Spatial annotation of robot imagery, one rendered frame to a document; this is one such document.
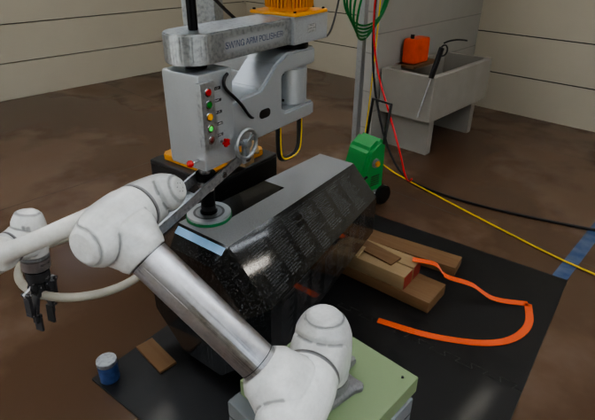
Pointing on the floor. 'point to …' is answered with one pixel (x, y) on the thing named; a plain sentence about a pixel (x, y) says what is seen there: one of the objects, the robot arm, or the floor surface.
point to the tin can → (108, 368)
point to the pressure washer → (371, 157)
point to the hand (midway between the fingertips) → (45, 317)
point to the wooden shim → (156, 355)
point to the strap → (467, 338)
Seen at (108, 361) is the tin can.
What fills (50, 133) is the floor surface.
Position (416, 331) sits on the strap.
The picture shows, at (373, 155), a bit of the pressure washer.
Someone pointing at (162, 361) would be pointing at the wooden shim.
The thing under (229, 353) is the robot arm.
